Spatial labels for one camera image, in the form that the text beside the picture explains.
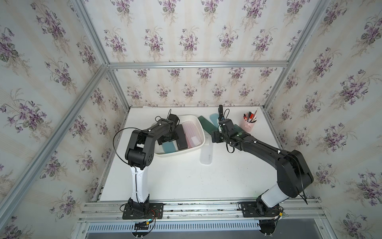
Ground white plastic storage box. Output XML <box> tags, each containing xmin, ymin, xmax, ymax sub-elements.
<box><xmin>154</xmin><ymin>115</ymin><xmax>206</xmax><ymax>157</ymax></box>

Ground clear frosted pencil case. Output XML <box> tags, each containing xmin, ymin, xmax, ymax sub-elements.
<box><xmin>200</xmin><ymin>139</ymin><xmax>213</xmax><ymax>165</ymax></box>
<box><xmin>182</xmin><ymin>120</ymin><xmax>202</xmax><ymax>148</ymax></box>

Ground aluminium rail frame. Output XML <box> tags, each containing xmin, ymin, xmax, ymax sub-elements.
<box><xmin>71</xmin><ymin>198</ymin><xmax>336</xmax><ymax>239</ymax></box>

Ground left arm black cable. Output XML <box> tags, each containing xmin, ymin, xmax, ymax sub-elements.
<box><xmin>112</xmin><ymin>127</ymin><xmax>141</xmax><ymax>168</ymax></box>

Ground pink pen cup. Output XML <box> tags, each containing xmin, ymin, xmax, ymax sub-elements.
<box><xmin>240</xmin><ymin>111</ymin><xmax>257</xmax><ymax>133</ymax></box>

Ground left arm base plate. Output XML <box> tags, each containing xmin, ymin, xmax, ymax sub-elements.
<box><xmin>120</xmin><ymin>203</ymin><xmax>164</xmax><ymax>220</ymax></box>

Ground pink pencil case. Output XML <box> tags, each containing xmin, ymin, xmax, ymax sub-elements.
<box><xmin>185</xmin><ymin>132</ymin><xmax>197</xmax><ymax>148</ymax></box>

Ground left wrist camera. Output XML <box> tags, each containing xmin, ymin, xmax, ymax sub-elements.
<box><xmin>167</xmin><ymin>114</ymin><xmax>180</xmax><ymax>126</ymax></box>

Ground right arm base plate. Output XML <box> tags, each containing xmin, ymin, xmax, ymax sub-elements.
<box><xmin>238</xmin><ymin>201</ymin><xmax>284</xmax><ymax>218</ymax></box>

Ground black pencil case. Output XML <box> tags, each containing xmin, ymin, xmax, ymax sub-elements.
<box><xmin>175</xmin><ymin>124</ymin><xmax>188</xmax><ymax>151</ymax></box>

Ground dark green pencil case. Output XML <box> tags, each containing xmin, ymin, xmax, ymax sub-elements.
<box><xmin>234</xmin><ymin>124</ymin><xmax>244</xmax><ymax>134</ymax></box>
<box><xmin>198</xmin><ymin>116</ymin><xmax>218</xmax><ymax>135</ymax></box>

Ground small black device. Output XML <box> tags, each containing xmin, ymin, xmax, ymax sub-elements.
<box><xmin>218</xmin><ymin>105</ymin><xmax>224</xmax><ymax>118</ymax></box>

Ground light blue pencil case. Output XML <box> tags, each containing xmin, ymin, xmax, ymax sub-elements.
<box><xmin>210</xmin><ymin>113</ymin><xmax>219</xmax><ymax>128</ymax></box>

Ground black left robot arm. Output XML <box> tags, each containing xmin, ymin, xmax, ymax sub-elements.
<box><xmin>125</xmin><ymin>117</ymin><xmax>180</xmax><ymax>205</ymax></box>

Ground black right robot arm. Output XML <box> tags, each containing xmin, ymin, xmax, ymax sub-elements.
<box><xmin>211</xmin><ymin>125</ymin><xmax>314</xmax><ymax>211</ymax></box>

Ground teal pencil case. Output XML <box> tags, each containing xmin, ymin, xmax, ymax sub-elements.
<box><xmin>162</xmin><ymin>141</ymin><xmax>177</xmax><ymax>154</ymax></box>

